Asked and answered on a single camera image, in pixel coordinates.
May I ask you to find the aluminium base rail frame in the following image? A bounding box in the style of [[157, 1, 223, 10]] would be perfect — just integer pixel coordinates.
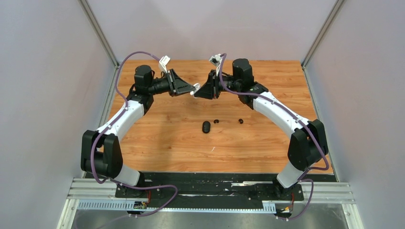
[[57, 172, 364, 229]]

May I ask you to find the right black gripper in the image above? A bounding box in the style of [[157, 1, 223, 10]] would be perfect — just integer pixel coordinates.
[[195, 69, 241, 99]]

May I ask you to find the white earbud charging case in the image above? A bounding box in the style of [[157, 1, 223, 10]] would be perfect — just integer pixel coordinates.
[[190, 83, 201, 96]]

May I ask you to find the black earbud charging case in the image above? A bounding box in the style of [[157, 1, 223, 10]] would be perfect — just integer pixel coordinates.
[[202, 121, 211, 134]]

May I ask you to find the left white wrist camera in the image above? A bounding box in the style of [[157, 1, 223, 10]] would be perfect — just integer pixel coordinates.
[[158, 55, 171, 73]]

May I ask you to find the left aluminium corner post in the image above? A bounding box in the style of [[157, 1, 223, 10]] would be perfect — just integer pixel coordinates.
[[78, 0, 119, 69]]

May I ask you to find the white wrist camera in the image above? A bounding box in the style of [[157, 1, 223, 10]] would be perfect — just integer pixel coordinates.
[[158, 55, 171, 73], [209, 53, 223, 67]]

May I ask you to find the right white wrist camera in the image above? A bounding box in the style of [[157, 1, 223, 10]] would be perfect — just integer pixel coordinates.
[[209, 53, 223, 67]]

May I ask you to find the right aluminium corner post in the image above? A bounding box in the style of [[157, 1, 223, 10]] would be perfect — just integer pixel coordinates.
[[301, 0, 346, 70]]

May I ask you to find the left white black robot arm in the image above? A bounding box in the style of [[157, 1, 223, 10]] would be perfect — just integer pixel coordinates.
[[80, 65, 199, 197]]

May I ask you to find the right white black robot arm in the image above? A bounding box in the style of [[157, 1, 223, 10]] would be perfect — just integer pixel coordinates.
[[191, 56, 330, 199]]

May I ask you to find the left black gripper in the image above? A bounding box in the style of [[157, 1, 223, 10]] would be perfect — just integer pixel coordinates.
[[148, 69, 196, 97]]

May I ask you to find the aluminium corner post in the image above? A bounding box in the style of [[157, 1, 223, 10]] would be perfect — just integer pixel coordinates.
[[301, 0, 346, 70], [78, 0, 119, 69]]

